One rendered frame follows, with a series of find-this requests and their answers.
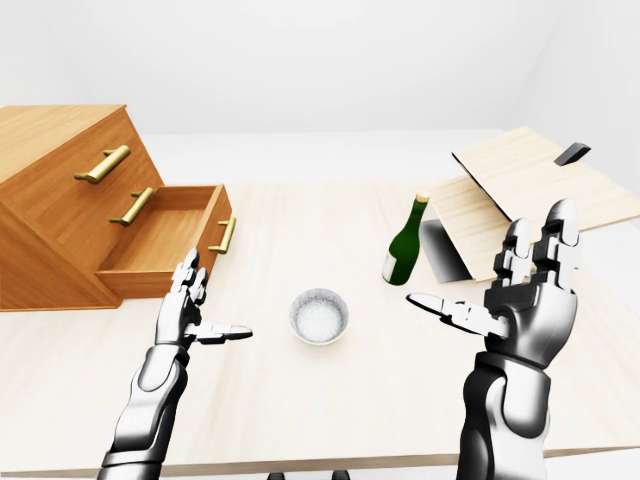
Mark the silver robot right hand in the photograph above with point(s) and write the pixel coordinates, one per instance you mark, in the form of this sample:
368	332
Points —
540	320

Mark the silver robot left hand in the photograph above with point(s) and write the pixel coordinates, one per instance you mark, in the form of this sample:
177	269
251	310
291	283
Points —
177	310

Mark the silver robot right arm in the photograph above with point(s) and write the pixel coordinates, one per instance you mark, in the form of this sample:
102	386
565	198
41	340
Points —
505	425

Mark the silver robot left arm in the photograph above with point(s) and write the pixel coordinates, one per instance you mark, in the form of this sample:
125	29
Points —
145	410

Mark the open wooden drawer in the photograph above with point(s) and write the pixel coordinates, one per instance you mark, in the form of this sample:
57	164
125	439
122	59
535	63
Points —
155	235

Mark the wooden cabinet with drawers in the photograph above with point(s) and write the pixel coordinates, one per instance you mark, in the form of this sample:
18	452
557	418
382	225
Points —
45	270

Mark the pale wooden slat tray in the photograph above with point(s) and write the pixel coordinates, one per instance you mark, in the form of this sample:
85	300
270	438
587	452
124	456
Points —
540	185

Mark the small white speckled bowl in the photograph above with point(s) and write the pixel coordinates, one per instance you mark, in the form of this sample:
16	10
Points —
319	316

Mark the green wine bottle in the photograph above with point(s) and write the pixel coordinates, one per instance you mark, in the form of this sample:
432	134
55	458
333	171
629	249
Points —
402	250

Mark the small black block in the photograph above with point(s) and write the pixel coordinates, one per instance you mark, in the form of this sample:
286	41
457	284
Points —
572	153

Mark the small dark shape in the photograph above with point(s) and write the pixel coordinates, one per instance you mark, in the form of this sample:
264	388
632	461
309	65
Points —
341	475
276	476

